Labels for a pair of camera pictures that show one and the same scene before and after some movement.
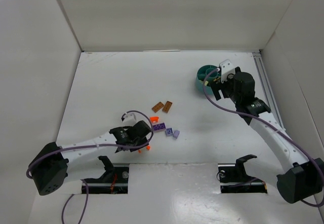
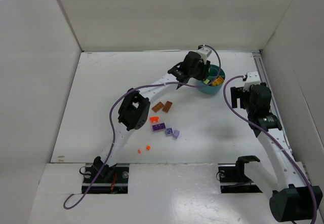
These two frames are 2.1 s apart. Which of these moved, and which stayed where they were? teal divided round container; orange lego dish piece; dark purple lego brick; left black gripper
Moved: left black gripper
Stayed: teal divided round container; dark purple lego brick; orange lego dish piece
